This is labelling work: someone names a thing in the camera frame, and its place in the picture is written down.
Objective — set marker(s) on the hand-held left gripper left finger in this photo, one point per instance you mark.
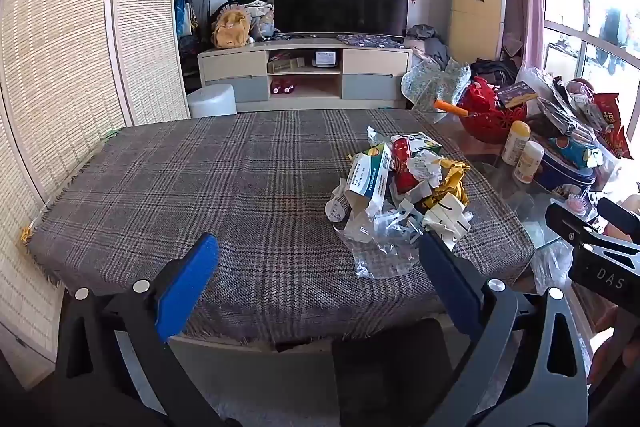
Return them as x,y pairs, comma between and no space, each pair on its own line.
189,287

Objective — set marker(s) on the folded clothes pile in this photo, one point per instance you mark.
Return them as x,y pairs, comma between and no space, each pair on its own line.
260,17

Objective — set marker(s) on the red snack bag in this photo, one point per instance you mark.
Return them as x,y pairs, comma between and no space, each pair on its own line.
612,122

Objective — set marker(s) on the dark blue book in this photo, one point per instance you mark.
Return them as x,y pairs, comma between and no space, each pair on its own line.
517,94

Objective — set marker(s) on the flat cardboard box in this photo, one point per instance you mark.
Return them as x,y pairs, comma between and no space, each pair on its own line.
285,65

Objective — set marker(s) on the silver foil bag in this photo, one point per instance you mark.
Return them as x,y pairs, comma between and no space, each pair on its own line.
377,137

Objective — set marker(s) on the white black carton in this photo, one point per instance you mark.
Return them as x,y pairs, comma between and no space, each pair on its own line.
445,217

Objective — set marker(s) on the yellow plush toy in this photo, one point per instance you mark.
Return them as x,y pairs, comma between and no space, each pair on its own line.
230,29

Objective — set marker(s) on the white round stool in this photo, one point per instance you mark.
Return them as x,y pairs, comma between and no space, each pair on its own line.
212,102

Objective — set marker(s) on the black bag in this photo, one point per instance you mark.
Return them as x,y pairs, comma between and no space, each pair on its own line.
492,71

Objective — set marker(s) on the black silver packet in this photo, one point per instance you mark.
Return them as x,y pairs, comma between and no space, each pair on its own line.
565,112

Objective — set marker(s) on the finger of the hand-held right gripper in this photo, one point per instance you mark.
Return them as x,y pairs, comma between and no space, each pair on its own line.
575,222
620,214

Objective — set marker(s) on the grey clothes pile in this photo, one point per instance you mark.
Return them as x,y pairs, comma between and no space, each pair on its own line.
427,42

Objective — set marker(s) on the red plastic basket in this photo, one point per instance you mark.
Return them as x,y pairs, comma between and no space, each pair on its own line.
487,127

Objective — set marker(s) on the white bottle yellow cap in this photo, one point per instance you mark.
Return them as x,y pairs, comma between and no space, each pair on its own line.
528,162
515,144

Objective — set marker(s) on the dark patterned cloth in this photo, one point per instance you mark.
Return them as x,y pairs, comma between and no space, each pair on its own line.
370,41

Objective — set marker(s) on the beige grey television stand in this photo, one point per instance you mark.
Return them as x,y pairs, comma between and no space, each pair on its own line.
235,62

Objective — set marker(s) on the woven folding screen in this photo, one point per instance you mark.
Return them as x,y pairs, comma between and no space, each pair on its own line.
60,57

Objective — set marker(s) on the white green medicine box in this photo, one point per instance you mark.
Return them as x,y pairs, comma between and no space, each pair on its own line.
370,177

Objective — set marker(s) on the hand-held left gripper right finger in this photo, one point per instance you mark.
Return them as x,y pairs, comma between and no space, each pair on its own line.
450,287

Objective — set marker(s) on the grey plaid tablecloth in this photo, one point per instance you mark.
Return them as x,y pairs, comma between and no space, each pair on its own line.
210,187

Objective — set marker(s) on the green and white small box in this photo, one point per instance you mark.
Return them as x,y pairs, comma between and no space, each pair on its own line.
422,142

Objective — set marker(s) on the red shoes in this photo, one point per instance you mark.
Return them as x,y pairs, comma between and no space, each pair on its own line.
281,87

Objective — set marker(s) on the blue hanging bag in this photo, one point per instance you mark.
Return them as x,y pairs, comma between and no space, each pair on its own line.
184,14

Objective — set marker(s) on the clear plastic wrap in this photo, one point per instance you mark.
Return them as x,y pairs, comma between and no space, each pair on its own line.
380,257

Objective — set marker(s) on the white wrapper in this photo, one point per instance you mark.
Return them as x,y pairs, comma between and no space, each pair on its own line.
337,204

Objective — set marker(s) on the red candy tube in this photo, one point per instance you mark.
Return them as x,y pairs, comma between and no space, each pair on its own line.
401,162

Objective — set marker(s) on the white small device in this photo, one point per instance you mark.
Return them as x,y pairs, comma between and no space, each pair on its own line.
325,58

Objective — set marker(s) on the green blue snack bag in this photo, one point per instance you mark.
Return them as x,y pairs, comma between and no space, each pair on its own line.
575,151

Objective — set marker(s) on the floral cloth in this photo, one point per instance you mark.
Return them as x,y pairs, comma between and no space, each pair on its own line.
430,82

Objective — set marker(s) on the person's right hand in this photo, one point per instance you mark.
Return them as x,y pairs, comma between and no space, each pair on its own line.
604,347

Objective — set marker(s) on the blue round tin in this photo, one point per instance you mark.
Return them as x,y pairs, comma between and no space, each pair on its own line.
562,179

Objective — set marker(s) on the yellow striped wrapper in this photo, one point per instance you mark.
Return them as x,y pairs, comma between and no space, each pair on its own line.
452,179

